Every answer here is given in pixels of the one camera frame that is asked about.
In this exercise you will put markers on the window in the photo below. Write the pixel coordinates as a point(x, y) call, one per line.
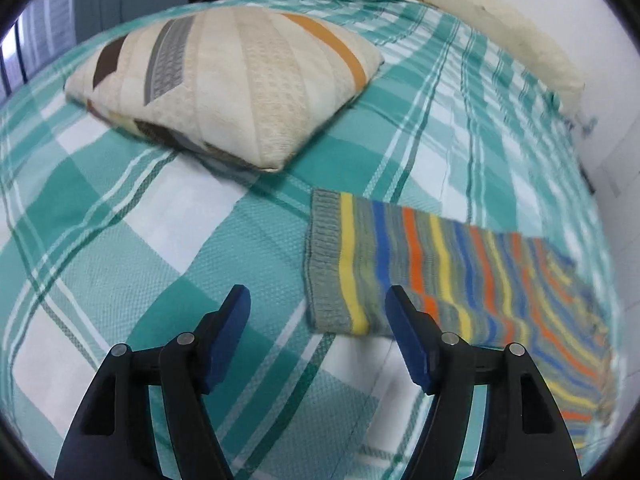
point(35, 45)

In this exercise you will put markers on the beige patchwork cushion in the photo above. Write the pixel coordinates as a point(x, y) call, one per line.
point(225, 85)

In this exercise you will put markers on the green plaid bedsheet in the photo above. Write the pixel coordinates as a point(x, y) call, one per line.
point(150, 240)

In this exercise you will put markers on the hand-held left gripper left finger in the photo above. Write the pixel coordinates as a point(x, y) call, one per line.
point(227, 340)

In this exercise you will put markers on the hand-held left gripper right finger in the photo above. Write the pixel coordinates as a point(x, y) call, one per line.
point(412, 340)

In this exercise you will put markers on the striped knit sweater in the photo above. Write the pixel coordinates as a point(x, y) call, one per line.
point(380, 260)

